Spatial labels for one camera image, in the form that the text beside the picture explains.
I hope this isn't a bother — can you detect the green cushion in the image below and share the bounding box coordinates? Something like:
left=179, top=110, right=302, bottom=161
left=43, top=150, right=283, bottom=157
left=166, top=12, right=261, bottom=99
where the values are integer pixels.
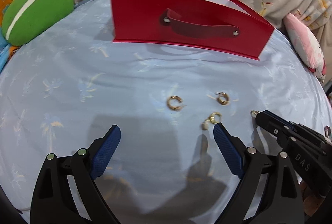
left=1, top=0, right=74, bottom=47

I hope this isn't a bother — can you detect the red box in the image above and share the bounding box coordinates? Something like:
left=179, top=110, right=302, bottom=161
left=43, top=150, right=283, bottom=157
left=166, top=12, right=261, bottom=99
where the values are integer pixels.
left=110, top=0, right=275, bottom=61

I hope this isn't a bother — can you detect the light blue palm-print sheet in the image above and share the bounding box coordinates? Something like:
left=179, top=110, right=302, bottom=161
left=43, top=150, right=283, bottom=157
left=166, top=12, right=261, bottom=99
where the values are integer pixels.
left=0, top=0, right=332, bottom=224

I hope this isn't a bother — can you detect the pink cushion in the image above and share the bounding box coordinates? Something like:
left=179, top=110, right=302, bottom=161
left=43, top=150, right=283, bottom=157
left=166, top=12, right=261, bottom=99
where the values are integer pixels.
left=283, top=12, right=327, bottom=83

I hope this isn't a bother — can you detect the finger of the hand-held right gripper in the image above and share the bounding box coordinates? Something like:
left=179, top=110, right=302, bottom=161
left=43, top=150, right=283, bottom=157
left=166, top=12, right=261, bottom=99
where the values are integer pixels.
left=261, top=110, right=332, bottom=154
left=255, top=113, right=293, bottom=145

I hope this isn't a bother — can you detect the gold hoop earring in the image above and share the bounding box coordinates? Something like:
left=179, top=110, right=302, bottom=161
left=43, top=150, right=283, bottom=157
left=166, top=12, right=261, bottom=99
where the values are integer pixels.
left=215, top=92, right=230, bottom=105
left=166, top=95, right=183, bottom=111

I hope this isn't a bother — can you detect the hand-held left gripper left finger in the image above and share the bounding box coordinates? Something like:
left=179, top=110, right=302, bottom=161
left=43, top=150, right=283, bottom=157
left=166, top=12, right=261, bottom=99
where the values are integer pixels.
left=30, top=125, right=122, bottom=224

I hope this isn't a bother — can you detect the person's right hand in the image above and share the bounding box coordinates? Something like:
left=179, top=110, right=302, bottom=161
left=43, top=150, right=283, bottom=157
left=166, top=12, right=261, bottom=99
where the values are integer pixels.
left=298, top=179, right=326, bottom=217

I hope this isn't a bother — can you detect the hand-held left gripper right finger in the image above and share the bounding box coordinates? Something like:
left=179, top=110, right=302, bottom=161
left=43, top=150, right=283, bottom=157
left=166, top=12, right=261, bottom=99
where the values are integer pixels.
left=213, top=122, right=305, bottom=224

